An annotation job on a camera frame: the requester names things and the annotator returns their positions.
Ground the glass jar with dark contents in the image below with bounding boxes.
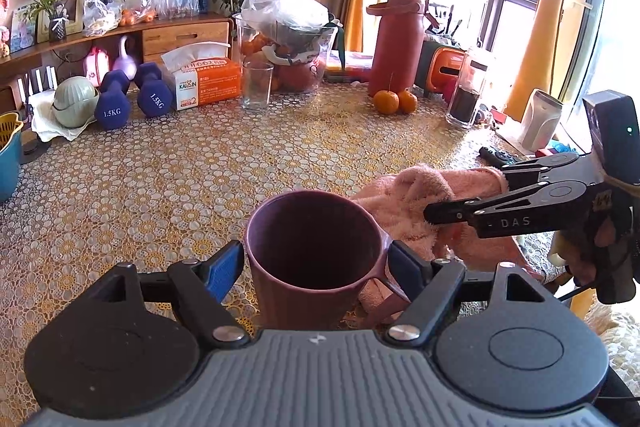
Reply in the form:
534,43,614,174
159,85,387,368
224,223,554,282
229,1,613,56
446,49,488,130

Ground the large red water bottle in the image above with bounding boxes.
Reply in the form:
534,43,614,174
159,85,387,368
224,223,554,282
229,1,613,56
366,0,426,98

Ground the person's right hand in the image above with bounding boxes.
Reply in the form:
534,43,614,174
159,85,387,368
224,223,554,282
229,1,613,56
552,209,626,285

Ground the vase with twigs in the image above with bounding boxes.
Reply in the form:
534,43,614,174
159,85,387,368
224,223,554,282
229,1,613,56
22,0,83,42

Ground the pale green bowl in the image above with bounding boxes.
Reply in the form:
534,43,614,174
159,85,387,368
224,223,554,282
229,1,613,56
51,76,100,128

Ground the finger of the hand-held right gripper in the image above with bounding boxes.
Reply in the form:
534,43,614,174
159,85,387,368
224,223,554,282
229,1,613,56
424,183,552,226
501,152,584,191

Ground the pink towel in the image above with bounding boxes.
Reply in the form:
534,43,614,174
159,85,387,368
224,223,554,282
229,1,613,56
350,163,546,323

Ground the orange tissue pack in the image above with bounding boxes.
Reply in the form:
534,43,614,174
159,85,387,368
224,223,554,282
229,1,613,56
160,42,242,111

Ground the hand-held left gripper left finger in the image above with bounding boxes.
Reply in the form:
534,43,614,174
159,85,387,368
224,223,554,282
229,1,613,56
100,239,251,349

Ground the wooden photo frame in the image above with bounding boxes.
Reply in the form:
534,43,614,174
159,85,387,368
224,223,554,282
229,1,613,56
37,0,86,42

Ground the white plastic food bag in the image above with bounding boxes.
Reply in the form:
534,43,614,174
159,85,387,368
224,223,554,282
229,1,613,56
81,0,123,36

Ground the giraffe figure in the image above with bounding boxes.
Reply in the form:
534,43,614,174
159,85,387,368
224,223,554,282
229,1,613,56
505,0,573,120

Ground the small pink bag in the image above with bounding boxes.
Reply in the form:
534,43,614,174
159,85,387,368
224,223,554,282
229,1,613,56
82,47,111,88

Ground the orange green storage box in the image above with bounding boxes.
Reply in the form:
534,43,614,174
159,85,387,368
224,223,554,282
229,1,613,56
415,41,468,95

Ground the yellow strainer basket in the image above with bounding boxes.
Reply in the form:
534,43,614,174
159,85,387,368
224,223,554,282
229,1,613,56
0,111,23,152

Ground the white slatted rack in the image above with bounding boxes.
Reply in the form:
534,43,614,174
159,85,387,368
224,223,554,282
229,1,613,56
17,66,58,105

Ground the white cloth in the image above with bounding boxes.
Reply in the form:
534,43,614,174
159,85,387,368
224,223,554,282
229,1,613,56
30,89,101,142

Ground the wooden television cabinet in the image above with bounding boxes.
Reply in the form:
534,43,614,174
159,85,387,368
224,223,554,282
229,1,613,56
0,12,236,118

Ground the light purple kettlebell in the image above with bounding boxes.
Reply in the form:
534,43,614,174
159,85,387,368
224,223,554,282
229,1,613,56
112,36,138,80

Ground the small framed photo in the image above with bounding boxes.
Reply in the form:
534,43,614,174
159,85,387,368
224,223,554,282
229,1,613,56
10,6,38,54

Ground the teal basin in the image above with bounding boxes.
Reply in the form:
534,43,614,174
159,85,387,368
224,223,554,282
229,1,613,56
0,127,23,202

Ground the black remote control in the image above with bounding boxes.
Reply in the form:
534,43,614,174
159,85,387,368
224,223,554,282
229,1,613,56
479,146,521,166

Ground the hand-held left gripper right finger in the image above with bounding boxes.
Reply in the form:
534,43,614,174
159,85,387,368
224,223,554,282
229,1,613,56
384,239,546,349

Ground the purple ribbed mug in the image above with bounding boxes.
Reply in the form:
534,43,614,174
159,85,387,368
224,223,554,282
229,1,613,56
244,189,411,333

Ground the grey white tumbler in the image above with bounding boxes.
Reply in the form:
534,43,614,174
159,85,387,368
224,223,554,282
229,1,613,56
516,89,563,154

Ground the bag of oranges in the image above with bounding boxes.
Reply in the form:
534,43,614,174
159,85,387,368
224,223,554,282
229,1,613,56
119,7,157,26

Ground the clear drinking glass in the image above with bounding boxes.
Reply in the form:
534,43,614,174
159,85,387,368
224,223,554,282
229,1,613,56
241,61,274,110

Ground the pink bear figurine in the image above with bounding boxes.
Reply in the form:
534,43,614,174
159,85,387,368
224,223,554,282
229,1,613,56
0,0,12,58

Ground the clear plastic fruit container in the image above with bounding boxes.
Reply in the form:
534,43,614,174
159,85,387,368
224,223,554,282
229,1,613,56
234,13,337,94

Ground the blue dumbbell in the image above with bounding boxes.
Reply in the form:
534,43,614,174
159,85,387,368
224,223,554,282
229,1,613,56
95,69,132,131
134,62,174,118

